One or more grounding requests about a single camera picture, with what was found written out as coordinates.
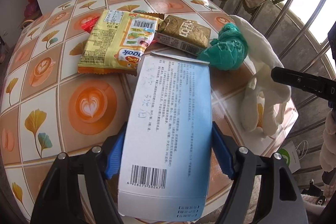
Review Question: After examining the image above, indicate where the white blue medicine box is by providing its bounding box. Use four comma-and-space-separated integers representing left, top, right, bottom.
117, 52, 213, 222

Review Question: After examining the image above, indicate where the yellow snack packet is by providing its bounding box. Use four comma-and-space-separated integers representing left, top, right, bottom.
77, 9, 165, 76

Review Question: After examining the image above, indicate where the small white red box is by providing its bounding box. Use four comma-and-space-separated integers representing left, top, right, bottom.
154, 32, 203, 56

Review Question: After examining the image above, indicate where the ginkgo patterned tablecloth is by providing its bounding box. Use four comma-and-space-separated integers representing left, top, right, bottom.
0, 0, 299, 224

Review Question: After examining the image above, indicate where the green white paper bag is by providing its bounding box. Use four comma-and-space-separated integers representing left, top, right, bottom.
278, 141, 301, 173

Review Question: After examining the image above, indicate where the gold tea packet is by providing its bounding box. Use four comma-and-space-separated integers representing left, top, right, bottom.
157, 15, 211, 49

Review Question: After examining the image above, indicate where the right hand in white glove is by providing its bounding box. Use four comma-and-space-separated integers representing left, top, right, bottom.
319, 110, 336, 172

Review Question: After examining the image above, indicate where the red small wrapper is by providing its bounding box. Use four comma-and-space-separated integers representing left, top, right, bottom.
81, 16, 100, 34

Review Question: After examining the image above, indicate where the white cotton glove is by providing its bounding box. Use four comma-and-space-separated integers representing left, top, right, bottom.
231, 15, 291, 136

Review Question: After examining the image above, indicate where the green crumpled plastic bag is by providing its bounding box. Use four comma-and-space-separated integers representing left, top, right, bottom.
197, 23, 248, 71

